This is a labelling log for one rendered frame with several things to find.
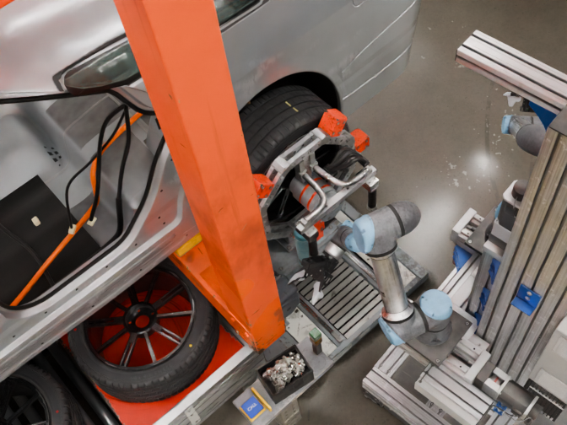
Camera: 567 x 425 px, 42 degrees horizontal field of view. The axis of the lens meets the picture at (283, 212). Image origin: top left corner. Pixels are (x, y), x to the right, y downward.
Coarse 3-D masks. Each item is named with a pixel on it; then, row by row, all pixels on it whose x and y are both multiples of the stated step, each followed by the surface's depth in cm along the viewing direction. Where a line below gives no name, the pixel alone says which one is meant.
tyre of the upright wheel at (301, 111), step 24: (264, 96) 302; (288, 96) 303; (312, 96) 311; (240, 120) 298; (264, 120) 295; (288, 120) 295; (312, 120) 297; (264, 144) 291; (288, 144) 297; (264, 168) 295
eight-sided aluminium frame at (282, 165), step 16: (320, 128) 300; (304, 144) 296; (320, 144) 296; (352, 144) 315; (288, 160) 291; (272, 176) 295; (336, 176) 335; (272, 192) 294; (272, 224) 324; (288, 224) 332
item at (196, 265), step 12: (192, 252) 324; (204, 252) 323; (180, 264) 326; (192, 264) 321; (204, 264) 320; (192, 276) 319; (204, 276) 312; (204, 288) 315; (216, 288) 305; (216, 300) 311; (228, 312) 307
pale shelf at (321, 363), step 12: (300, 348) 320; (312, 348) 320; (312, 360) 317; (324, 360) 317; (324, 372) 315; (252, 384) 314; (312, 384) 314; (240, 396) 312; (264, 396) 311; (288, 396) 310; (276, 408) 308; (264, 420) 305
